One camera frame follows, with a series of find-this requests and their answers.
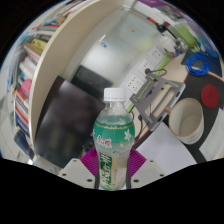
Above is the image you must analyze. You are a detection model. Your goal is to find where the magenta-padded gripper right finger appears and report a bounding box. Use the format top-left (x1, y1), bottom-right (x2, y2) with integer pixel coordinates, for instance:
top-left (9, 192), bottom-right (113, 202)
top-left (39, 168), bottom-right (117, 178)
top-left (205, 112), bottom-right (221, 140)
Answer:
top-left (125, 147), bottom-right (167, 190)

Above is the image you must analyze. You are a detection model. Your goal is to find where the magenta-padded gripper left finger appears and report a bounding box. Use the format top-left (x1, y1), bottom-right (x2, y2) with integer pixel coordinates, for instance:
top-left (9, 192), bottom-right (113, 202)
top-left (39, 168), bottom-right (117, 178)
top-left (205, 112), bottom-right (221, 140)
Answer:
top-left (57, 147), bottom-right (102, 190)

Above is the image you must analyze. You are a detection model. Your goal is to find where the green-labelled clear drink bottle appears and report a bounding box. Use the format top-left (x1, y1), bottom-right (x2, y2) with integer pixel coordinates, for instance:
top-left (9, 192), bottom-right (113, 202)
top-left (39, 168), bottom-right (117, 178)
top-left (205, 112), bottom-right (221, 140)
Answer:
top-left (92, 87), bottom-right (136, 192)

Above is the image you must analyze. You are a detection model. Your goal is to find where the black computer monitor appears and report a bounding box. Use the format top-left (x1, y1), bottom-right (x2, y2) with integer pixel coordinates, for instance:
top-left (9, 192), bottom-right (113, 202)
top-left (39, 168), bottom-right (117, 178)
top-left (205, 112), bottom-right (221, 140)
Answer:
top-left (33, 75), bottom-right (108, 169)

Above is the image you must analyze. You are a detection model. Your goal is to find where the grey metal laptop stand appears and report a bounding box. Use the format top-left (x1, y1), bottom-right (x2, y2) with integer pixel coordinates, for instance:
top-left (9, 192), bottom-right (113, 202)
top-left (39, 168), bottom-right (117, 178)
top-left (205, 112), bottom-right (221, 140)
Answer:
top-left (129, 72), bottom-right (187, 132)

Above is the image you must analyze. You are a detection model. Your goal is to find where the black desk mat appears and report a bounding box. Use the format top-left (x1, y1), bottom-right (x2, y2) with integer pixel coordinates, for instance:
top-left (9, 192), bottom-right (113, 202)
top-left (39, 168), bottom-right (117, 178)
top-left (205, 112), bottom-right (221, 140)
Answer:
top-left (133, 61), bottom-right (224, 164)

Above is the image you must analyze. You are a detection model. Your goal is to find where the white wall power outlet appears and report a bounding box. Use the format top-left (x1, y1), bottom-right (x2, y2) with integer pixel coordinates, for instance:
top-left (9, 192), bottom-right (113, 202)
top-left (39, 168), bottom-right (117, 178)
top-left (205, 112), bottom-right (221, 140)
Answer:
top-left (136, 59), bottom-right (154, 76)
top-left (124, 74), bottom-right (144, 94)
top-left (148, 46), bottom-right (164, 63)

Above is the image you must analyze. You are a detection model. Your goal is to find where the black plug with cable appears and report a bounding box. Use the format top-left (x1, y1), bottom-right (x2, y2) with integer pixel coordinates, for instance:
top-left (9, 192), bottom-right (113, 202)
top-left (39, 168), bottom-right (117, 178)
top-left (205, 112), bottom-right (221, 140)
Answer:
top-left (144, 68), bottom-right (168, 78)

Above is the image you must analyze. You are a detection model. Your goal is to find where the wall shelf with books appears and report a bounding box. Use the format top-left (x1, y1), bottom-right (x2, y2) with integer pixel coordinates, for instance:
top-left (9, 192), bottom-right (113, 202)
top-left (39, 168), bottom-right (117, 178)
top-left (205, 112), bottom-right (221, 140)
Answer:
top-left (9, 0), bottom-right (134, 161)

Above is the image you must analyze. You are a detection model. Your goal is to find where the coiled blue cable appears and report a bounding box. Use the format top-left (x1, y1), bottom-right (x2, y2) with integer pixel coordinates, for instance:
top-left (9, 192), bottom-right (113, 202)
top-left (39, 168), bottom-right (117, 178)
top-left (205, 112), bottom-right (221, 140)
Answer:
top-left (184, 51), bottom-right (212, 77)

